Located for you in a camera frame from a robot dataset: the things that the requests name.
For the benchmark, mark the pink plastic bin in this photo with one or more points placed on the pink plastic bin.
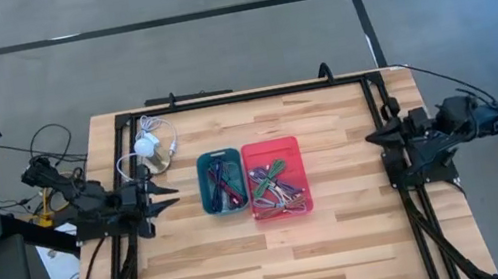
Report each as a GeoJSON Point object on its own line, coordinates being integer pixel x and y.
{"type": "Point", "coordinates": [293, 144]}

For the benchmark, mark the teal plastic bin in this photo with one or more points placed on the teal plastic bin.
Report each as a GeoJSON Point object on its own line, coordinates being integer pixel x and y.
{"type": "Point", "coordinates": [202, 160]}

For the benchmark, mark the white paper sheet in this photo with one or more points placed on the white paper sheet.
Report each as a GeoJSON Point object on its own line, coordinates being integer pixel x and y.
{"type": "Point", "coordinates": [59, 265]}

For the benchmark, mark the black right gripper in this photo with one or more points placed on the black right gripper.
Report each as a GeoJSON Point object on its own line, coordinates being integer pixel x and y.
{"type": "Point", "coordinates": [416, 126]}

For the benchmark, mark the black metal table frame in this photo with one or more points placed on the black metal table frame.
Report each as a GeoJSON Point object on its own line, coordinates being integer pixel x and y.
{"type": "Point", "coordinates": [247, 96]}

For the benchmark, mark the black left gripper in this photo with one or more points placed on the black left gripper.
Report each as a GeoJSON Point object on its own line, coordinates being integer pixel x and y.
{"type": "Point", "coordinates": [137, 201]}

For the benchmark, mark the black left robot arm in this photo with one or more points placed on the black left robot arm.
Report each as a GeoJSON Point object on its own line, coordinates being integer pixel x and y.
{"type": "Point", "coordinates": [81, 195]}

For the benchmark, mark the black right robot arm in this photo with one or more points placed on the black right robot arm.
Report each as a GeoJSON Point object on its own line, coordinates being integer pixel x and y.
{"type": "Point", "coordinates": [458, 114]}

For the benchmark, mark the black flat bar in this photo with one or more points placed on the black flat bar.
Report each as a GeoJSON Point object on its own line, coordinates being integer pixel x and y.
{"type": "Point", "coordinates": [201, 95]}

